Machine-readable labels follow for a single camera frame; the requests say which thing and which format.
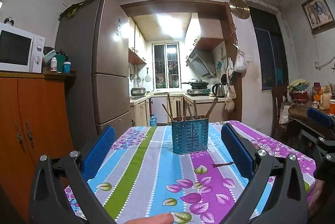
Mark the black wok pan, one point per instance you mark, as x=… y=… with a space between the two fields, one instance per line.
x=197 y=84

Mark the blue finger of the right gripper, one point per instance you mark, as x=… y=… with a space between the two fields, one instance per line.
x=320 y=118

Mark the dark curtained window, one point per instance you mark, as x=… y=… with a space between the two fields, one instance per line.
x=271 y=48

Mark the kitchen window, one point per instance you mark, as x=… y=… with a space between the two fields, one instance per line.
x=166 y=66

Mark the dark wooden side table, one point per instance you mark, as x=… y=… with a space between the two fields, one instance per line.
x=299 y=113

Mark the covered pot on table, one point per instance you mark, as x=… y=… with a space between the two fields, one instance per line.
x=298 y=91

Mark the wooden chopstick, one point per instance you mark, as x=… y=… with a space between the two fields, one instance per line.
x=195 y=110
x=211 y=107
x=189 y=111
x=167 y=112
x=178 y=105
x=184 y=109
x=170 y=107

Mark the steel electric kettle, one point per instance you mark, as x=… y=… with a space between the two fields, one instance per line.
x=218 y=90

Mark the gold round wall clock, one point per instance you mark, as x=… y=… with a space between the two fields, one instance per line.
x=240 y=9

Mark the wooden chair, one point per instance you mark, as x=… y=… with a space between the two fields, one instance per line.
x=279 y=95

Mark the green cup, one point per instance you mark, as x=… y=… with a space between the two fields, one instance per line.
x=60 y=62

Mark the blue perforated utensil holder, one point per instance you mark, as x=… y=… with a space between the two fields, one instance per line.
x=190 y=136

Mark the framed wall picture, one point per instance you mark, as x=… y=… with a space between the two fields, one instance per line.
x=319 y=15

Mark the white microwave oven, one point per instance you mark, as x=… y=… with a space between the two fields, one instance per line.
x=20 y=51

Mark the silver toaster oven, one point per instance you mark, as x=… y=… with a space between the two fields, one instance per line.
x=138 y=91

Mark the grey refrigerator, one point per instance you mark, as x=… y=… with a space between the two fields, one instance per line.
x=93 y=38

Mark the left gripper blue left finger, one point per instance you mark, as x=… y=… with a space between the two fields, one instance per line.
x=95 y=153

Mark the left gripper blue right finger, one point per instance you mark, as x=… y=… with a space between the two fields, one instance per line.
x=239 y=149

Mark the range hood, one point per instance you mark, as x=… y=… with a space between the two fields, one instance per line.
x=202 y=63

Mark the person thumb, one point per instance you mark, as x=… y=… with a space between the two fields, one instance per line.
x=165 y=218

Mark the floral striped tablecloth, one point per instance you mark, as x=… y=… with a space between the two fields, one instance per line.
x=142 y=177

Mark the white medicine bottle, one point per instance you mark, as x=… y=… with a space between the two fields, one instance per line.
x=53 y=64

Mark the white plastic bag hanging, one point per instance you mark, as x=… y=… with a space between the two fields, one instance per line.
x=240 y=65

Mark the orange wooden cabinet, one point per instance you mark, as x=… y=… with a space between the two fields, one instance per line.
x=34 y=122

